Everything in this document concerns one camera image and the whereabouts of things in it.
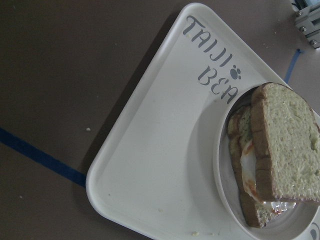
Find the white round plate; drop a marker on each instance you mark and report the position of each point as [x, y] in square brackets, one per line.
[300, 223]

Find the white bear tray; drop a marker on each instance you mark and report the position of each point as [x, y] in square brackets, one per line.
[154, 172]

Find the fried egg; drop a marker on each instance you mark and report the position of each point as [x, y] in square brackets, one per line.
[248, 167]

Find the aluminium frame post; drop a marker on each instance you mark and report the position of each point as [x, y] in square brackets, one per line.
[307, 20]

